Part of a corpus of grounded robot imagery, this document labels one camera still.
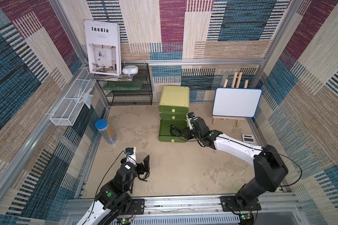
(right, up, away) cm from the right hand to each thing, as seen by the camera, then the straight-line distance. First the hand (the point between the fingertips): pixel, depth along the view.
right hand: (186, 127), depth 88 cm
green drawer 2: (-8, +7, +8) cm, 14 cm away
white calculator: (+44, -9, +9) cm, 46 cm away
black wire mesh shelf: (-32, +23, +31) cm, 50 cm away
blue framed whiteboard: (+34, +17, +6) cm, 39 cm away
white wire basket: (-75, +10, +3) cm, 76 cm away
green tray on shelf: (-43, +28, +11) cm, 52 cm away
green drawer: (-8, +12, +3) cm, 14 cm away
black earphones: (-5, -3, +11) cm, 13 cm away
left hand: (-25, -14, -11) cm, 31 cm away
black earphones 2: (-23, -18, -21) cm, 36 cm away
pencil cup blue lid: (-50, +2, -5) cm, 50 cm away
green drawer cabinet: (-8, +21, +8) cm, 24 cm away
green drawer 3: (-13, -6, +10) cm, 18 cm away
